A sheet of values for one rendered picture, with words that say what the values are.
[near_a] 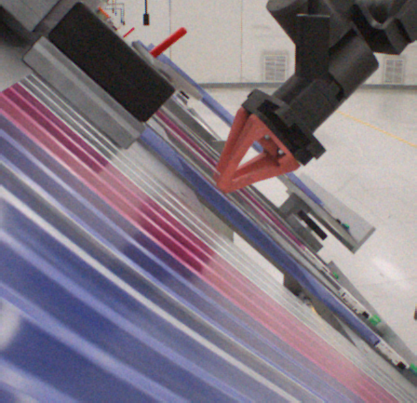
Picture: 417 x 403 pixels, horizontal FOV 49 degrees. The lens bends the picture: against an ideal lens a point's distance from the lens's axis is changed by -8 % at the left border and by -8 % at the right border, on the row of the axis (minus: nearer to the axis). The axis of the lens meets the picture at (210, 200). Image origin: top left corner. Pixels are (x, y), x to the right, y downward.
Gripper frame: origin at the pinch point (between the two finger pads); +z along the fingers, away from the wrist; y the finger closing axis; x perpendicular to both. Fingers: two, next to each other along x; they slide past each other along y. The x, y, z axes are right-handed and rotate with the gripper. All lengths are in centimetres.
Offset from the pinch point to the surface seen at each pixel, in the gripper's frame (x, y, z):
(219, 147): 29, -92, 1
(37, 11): -22.1, 16.9, -0.9
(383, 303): 134, -104, -2
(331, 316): 12.0, 12.3, 1.1
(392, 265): 149, -134, -18
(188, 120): 18, -96, 2
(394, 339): 31.1, 3.1, -1.0
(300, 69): -7.6, 13.7, -10.3
